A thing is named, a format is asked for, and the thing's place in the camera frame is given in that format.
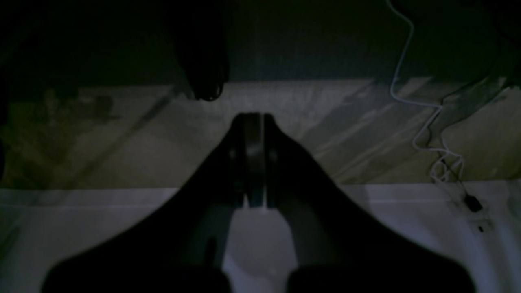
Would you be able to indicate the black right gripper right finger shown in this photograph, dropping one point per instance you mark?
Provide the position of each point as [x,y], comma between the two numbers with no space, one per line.
[340,247]

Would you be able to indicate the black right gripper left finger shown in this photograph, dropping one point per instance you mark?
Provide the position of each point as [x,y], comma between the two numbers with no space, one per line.
[179,248]

